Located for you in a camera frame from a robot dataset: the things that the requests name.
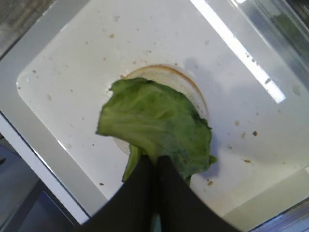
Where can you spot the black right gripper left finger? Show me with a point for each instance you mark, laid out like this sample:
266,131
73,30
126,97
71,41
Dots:
131,209

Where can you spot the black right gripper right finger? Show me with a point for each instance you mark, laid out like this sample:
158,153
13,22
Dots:
180,209

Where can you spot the green lettuce leaf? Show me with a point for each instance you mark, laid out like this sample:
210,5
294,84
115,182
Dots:
156,120

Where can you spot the bottom bun on tray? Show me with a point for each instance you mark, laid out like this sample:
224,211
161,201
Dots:
176,78

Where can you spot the cream metal tray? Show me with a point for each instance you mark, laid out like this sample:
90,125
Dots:
225,82

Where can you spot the clear plastic box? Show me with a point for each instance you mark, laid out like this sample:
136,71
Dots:
259,13

